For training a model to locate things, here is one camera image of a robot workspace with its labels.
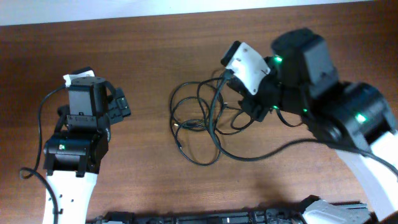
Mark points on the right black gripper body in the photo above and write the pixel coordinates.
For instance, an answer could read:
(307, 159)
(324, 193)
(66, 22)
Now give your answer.
(269, 94)

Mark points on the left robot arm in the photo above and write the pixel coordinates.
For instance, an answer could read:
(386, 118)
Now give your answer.
(74, 152)

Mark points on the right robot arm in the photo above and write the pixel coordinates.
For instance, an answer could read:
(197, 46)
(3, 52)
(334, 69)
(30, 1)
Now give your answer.
(354, 119)

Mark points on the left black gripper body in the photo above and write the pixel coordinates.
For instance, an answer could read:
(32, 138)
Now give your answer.
(119, 106)

